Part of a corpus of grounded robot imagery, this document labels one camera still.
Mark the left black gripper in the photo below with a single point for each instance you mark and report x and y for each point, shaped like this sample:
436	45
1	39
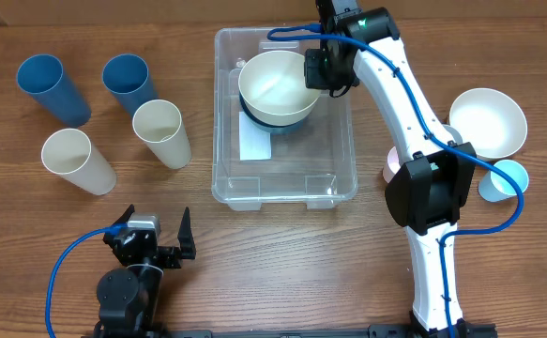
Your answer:
187	241

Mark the clear plastic storage bin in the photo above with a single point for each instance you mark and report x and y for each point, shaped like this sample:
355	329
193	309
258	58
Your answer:
315	165

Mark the blue bowl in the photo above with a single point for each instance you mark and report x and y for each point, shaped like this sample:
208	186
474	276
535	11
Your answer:
278	127

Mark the cream bowl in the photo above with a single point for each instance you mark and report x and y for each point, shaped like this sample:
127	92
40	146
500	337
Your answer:
491	121
273	87

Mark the light blue small cup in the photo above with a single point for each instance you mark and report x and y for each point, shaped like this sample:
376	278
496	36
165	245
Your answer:
494	188

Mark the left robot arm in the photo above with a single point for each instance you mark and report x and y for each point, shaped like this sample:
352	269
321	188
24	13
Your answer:
128	296

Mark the blue tall cup far left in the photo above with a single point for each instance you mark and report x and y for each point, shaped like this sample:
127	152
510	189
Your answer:
43	77

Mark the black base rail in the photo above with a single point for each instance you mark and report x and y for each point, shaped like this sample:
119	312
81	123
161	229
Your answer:
292	332

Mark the cream tall cup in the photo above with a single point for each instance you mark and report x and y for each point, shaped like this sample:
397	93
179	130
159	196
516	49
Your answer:
159	124
70	154

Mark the blue tall cup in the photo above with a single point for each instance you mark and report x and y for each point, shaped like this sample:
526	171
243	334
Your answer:
128	78
43	77

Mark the white label in bin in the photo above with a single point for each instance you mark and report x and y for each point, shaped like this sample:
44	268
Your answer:
254	144

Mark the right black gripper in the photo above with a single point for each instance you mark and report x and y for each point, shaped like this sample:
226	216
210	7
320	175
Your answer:
318	75

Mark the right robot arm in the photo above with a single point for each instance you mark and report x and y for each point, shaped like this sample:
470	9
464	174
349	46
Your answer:
359	47

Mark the grey small cup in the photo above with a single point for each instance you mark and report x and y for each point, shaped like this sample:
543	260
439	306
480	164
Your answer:
454	133

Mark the pink small cup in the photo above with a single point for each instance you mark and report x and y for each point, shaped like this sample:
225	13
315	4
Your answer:
392	165

